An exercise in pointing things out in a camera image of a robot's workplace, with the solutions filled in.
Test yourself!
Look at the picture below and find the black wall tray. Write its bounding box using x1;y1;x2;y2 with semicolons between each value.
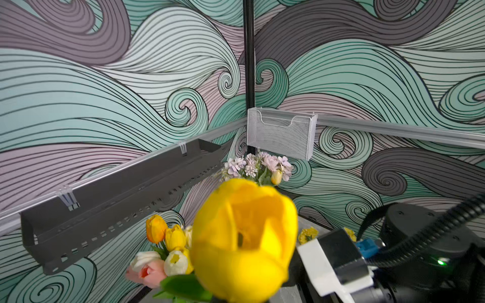
20;139;231;275

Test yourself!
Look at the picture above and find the yellow tulip single stem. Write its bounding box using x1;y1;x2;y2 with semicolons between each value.
190;179;298;302

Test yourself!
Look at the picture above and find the black corner frame post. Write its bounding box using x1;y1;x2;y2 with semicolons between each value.
242;0;257;156

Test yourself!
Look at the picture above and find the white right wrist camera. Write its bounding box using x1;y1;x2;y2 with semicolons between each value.
297;229;375;302

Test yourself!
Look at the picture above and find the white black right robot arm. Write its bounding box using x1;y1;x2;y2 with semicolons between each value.
352;194;484;302

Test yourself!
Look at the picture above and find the pink lilac flower bunch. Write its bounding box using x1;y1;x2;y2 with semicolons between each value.
216;151;294;186

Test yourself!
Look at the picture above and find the colourful tulip bunch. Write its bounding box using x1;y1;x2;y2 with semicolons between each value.
125;215;213;302

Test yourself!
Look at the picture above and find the yellow carnation flower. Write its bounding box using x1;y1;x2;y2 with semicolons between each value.
344;227;357;242
298;227;319;245

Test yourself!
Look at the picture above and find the clear plastic wall bin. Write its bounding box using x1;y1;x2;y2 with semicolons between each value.
246;107;318;160

